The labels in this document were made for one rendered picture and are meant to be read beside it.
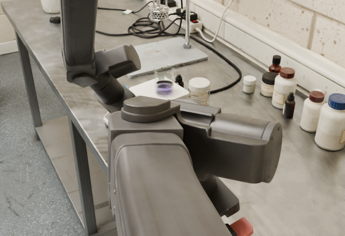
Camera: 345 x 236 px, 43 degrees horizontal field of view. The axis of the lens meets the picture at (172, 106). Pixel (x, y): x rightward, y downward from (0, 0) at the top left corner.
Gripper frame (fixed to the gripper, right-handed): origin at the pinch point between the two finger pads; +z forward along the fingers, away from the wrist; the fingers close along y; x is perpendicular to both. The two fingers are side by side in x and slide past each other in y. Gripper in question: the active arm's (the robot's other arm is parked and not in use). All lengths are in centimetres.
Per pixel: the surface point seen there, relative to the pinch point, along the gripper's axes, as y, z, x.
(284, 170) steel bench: -31.7, 15.4, -15.8
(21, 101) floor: 161, 80, 28
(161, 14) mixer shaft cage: 33.4, 8.1, -33.0
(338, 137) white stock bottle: -34, 20, -31
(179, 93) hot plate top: -1.6, 4.4, -13.3
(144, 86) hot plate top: 6.9, 1.9, -8.7
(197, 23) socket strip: 44, 31, -48
